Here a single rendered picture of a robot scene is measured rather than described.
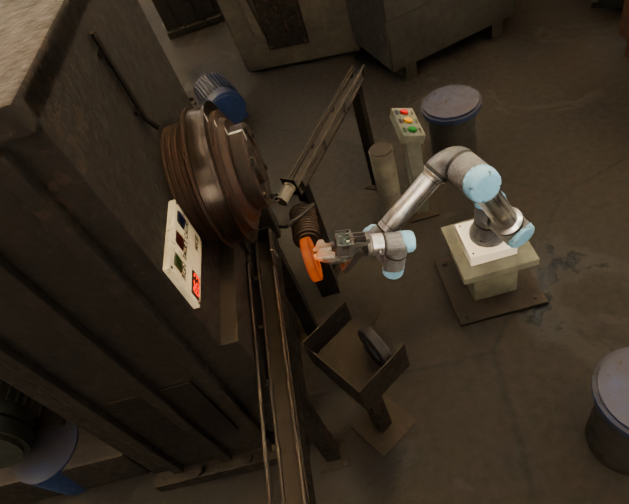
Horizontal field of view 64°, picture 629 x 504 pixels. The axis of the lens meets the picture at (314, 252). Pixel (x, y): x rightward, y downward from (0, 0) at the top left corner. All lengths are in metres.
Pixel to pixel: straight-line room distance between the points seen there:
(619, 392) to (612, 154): 1.66
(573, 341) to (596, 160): 1.15
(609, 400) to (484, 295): 0.83
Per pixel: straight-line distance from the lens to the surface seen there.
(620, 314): 2.53
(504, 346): 2.38
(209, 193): 1.47
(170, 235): 1.37
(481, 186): 1.68
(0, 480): 2.70
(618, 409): 1.84
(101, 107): 1.31
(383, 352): 1.56
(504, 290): 2.48
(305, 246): 1.63
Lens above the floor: 2.08
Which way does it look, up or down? 47 degrees down
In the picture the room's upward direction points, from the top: 23 degrees counter-clockwise
